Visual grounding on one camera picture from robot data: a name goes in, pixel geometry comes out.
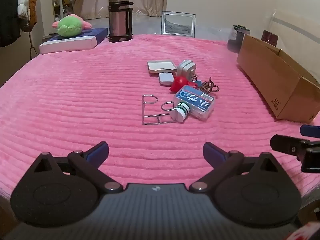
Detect brown puffer jacket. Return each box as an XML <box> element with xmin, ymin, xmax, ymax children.
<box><xmin>25</xmin><ymin>0</ymin><xmax>37</xmax><ymax>32</ymax></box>

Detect white power adapter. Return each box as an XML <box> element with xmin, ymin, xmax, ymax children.
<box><xmin>177</xmin><ymin>59</ymin><xmax>197</xmax><ymax>80</ymax></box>

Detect black puffer jacket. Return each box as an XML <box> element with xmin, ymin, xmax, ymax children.
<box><xmin>0</xmin><ymin>0</ymin><xmax>21</xmax><ymax>47</ymax></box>

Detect silver picture frame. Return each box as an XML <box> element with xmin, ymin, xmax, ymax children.
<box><xmin>160</xmin><ymin>11</ymin><xmax>196</xmax><ymax>37</ymax></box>

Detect dark glass jar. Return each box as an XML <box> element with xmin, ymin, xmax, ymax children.
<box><xmin>227</xmin><ymin>24</ymin><xmax>251</xmax><ymax>54</ymax></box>

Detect small white box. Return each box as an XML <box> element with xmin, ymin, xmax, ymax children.
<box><xmin>159</xmin><ymin>72</ymin><xmax>177</xmax><ymax>87</ymax></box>

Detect hanging jackets on rack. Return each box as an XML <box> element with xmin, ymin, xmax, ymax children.
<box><xmin>29</xmin><ymin>30</ymin><xmax>38</xmax><ymax>55</ymax></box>

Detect metal wire rack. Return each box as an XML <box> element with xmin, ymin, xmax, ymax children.
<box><xmin>141</xmin><ymin>94</ymin><xmax>178</xmax><ymax>125</ymax></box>

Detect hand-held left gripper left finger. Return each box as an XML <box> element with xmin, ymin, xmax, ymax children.
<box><xmin>32</xmin><ymin>141</ymin><xmax>123</xmax><ymax>194</ymax></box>

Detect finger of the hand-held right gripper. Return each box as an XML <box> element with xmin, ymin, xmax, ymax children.
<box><xmin>300</xmin><ymin>124</ymin><xmax>320</xmax><ymax>139</ymax></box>
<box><xmin>270</xmin><ymin>134</ymin><xmax>310</xmax><ymax>161</ymax></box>

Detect blue white flat box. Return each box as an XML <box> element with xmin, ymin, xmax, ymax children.
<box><xmin>39</xmin><ymin>27</ymin><xmax>108</xmax><ymax>55</ymax></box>

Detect plastic covered mattress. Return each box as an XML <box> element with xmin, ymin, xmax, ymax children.
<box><xmin>82</xmin><ymin>15</ymin><xmax>250</xmax><ymax>44</ymax></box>

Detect red white printed cloth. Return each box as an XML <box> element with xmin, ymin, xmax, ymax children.
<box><xmin>285</xmin><ymin>221</ymin><xmax>320</xmax><ymax>240</ymax></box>

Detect steel thermos flask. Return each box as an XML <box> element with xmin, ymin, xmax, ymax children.
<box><xmin>108</xmin><ymin>0</ymin><xmax>134</xmax><ymax>43</ymax></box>

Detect red toy figure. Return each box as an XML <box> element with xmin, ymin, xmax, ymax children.
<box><xmin>170</xmin><ymin>76</ymin><xmax>198</xmax><ymax>93</ymax></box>

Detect brown cardboard box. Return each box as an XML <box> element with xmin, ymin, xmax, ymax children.
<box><xmin>236</xmin><ymin>34</ymin><xmax>320</xmax><ymax>124</ymax></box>

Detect white square box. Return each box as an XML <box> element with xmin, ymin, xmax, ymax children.
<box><xmin>147</xmin><ymin>60</ymin><xmax>178</xmax><ymax>74</ymax></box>

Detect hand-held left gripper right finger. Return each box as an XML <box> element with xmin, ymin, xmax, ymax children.
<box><xmin>189</xmin><ymin>142</ymin><xmax>279</xmax><ymax>194</ymax></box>

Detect pink ribbed blanket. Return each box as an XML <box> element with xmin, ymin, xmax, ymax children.
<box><xmin>0</xmin><ymin>34</ymin><xmax>320</xmax><ymax>205</ymax></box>

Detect clear plastic box blue label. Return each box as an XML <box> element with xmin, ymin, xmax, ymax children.
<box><xmin>173</xmin><ymin>85</ymin><xmax>215</xmax><ymax>122</ymax></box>

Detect green pink plush toy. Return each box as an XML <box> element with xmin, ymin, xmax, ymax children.
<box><xmin>52</xmin><ymin>15</ymin><xmax>92</xmax><ymax>38</ymax></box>

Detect binder clips and wire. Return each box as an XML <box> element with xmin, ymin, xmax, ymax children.
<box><xmin>200</xmin><ymin>77</ymin><xmax>220</xmax><ymax>94</ymax></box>

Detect plastic wrapped headboard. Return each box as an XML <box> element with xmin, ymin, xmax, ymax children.
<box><xmin>271</xmin><ymin>10</ymin><xmax>320</xmax><ymax>80</ymax></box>

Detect maroon tumbler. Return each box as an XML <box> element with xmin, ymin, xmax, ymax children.
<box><xmin>261</xmin><ymin>29</ymin><xmax>279</xmax><ymax>47</ymax></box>

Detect small green white bottle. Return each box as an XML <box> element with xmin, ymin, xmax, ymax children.
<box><xmin>172</xmin><ymin>101</ymin><xmax>192</xmax><ymax>123</ymax></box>

